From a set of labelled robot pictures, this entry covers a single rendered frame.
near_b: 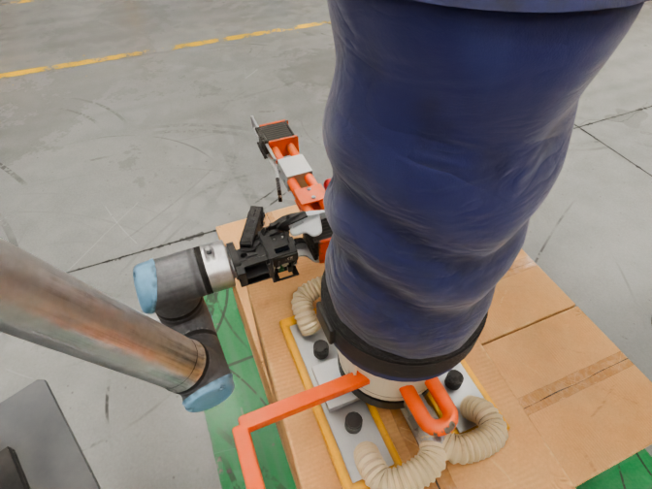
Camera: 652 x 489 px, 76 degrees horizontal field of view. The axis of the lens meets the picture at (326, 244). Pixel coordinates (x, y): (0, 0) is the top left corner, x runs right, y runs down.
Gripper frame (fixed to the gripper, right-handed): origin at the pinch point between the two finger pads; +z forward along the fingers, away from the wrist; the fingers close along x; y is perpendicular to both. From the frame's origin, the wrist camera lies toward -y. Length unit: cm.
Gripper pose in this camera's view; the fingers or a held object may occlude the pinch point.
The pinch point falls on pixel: (326, 224)
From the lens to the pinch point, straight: 84.4
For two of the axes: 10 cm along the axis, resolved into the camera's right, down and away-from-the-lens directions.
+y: 3.8, 6.9, -6.2
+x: 0.0, -6.7, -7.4
